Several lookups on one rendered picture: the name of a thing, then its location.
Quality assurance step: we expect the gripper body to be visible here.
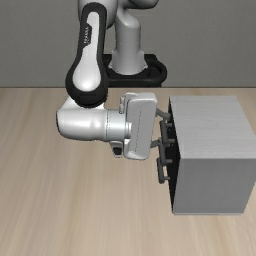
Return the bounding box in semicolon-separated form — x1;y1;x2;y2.
119;92;158;161

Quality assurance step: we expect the grey cabinet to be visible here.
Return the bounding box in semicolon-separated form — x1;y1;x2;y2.
156;95;256;216

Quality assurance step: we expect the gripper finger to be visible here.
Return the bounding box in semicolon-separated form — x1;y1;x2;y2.
154;108;172;122
150;138;163;150

